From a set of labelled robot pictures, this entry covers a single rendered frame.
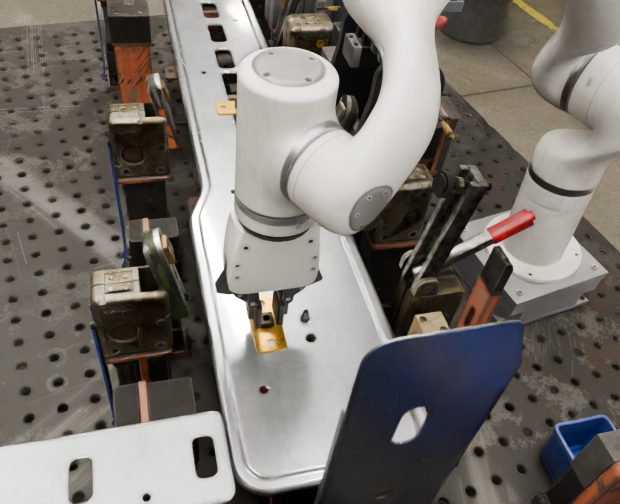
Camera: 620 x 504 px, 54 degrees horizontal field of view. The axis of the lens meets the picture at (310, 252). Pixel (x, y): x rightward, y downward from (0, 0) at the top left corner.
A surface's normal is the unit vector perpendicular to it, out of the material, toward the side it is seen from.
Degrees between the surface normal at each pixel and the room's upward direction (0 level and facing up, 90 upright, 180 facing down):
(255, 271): 92
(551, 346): 0
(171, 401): 0
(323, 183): 58
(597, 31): 121
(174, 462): 0
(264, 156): 86
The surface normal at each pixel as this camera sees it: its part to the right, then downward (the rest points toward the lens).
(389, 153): 0.43, 0.41
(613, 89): -0.63, 0.00
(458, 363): 0.25, 0.72
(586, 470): -0.96, 0.11
